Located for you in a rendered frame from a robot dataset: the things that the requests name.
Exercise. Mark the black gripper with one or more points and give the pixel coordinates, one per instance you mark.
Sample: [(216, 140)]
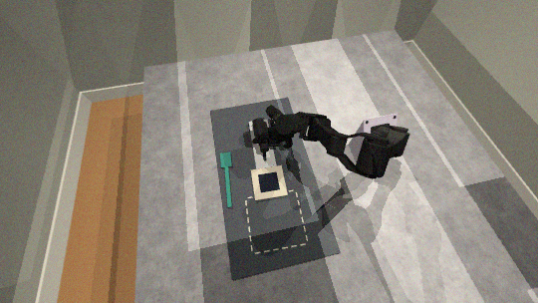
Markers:
[(263, 134)]

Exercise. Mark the green trowel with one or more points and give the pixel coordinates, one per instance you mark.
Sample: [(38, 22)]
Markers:
[(225, 160)]

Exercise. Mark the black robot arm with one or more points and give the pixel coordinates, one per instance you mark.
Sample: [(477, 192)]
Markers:
[(378, 147)]

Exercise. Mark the beige square tile with dark centre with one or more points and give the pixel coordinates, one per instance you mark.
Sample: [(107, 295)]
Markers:
[(268, 182)]

